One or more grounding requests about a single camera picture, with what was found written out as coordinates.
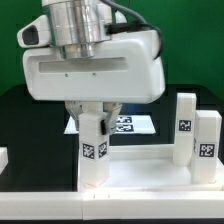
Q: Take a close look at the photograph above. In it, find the white front border bar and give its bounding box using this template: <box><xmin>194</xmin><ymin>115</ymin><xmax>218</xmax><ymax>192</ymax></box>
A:
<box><xmin>0</xmin><ymin>191</ymin><xmax>224</xmax><ymax>220</ymax></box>

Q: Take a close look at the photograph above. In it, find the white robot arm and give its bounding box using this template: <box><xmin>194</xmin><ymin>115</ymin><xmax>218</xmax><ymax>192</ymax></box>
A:
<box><xmin>17</xmin><ymin>0</ymin><xmax>165</xmax><ymax>134</ymax></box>

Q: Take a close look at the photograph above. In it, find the white desk top tray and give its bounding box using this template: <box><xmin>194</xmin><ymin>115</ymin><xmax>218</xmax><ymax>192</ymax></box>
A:
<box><xmin>77</xmin><ymin>144</ymin><xmax>224</xmax><ymax>192</ymax></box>

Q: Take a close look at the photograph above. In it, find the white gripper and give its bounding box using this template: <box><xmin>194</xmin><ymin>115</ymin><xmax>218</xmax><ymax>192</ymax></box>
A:
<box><xmin>23</xmin><ymin>30</ymin><xmax>165</xmax><ymax>135</ymax></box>

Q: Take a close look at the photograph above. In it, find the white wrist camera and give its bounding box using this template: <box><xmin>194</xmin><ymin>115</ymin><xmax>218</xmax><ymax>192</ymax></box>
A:
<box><xmin>17</xmin><ymin>15</ymin><xmax>51</xmax><ymax>48</ymax></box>

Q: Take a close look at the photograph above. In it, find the white left border block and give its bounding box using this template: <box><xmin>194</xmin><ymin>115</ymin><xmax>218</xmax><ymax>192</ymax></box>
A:
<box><xmin>0</xmin><ymin>147</ymin><xmax>8</xmax><ymax>175</ymax></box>

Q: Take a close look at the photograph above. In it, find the white marker sheet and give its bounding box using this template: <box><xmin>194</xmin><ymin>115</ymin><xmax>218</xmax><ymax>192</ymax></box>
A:
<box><xmin>63</xmin><ymin>114</ymin><xmax>157</xmax><ymax>135</ymax></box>

